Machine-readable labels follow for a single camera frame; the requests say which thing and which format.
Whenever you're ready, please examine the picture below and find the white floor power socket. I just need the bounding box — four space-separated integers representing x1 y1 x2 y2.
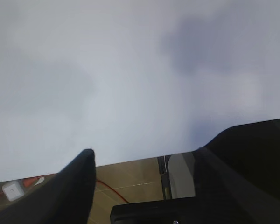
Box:
1 182 24 202

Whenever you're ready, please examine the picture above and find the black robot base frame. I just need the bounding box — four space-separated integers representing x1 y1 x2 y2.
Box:
109 118 280 224

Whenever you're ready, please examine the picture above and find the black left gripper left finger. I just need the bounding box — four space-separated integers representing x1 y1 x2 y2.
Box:
0 149 96 224

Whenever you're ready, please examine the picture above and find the orange floor cable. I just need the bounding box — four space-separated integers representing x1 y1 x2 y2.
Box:
0 176 131 205

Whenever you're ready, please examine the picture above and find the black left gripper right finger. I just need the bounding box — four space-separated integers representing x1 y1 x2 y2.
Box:
194 148 280 224

